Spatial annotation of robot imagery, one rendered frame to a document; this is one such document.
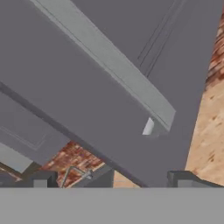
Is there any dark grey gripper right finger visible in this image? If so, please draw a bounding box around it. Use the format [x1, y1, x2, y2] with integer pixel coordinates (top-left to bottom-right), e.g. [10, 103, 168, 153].
[166, 170, 224, 188]

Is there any silver sink tap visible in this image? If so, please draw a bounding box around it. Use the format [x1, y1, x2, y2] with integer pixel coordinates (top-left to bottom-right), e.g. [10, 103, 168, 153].
[60, 165, 95, 188]

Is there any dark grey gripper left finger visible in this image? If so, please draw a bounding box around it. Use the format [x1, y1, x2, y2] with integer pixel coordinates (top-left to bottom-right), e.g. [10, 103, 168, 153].
[8, 170, 59, 188]

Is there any grey panelled cabinet door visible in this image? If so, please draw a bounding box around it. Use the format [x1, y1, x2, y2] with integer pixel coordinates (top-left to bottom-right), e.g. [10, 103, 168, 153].
[0, 90, 72, 166]
[71, 0, 224, 187]

